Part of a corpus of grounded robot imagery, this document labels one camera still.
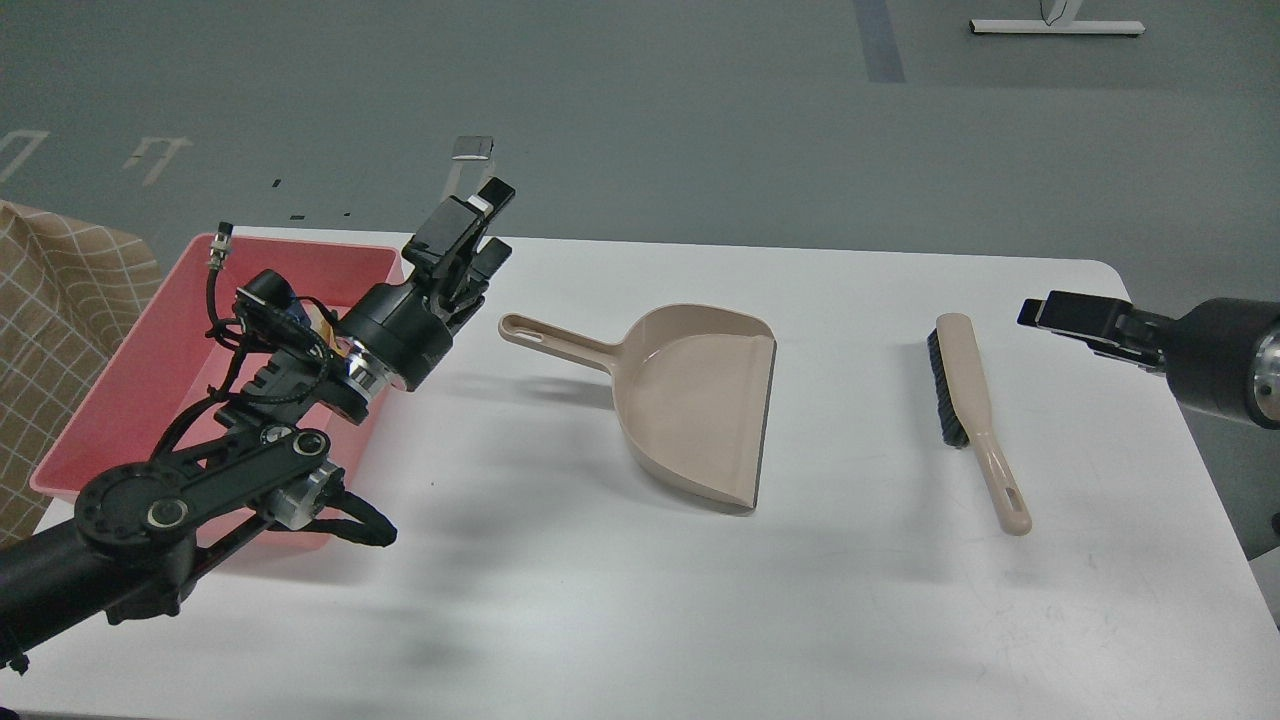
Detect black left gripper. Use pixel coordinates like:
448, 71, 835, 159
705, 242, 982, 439
340, 178, 515, 392

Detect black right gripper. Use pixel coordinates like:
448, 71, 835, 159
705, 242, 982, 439
1018, 291, 1279, 430

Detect beige hand brush black bristles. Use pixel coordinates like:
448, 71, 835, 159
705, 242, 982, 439
925, 313, 1033, 537

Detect beige plastic dustpan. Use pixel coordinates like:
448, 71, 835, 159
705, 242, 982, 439
498, 304, 778, 512

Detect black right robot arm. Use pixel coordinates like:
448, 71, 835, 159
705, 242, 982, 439
1018, 290, 1279, 560

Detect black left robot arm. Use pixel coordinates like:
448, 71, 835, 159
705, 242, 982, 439
3, 177, 515, 673

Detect grey floor socket plate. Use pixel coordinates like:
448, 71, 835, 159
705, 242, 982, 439
451, 135, 495, 161

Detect white table leg base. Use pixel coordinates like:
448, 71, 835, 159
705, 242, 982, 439
968, 1, 1147, 38

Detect beige checkered cloth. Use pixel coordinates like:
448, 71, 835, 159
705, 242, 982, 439
1, 201, 163, 544

